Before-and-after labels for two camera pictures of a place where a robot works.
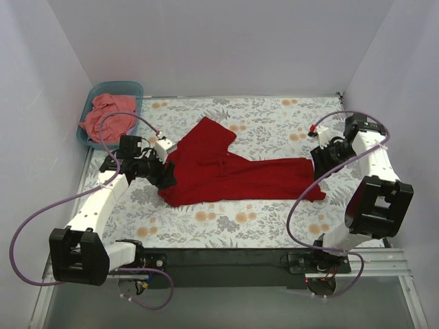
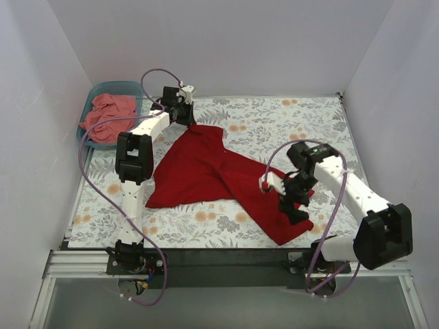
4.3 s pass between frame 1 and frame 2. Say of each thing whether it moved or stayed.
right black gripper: moved
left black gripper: moved
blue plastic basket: stayed
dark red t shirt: moved
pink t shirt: stayed
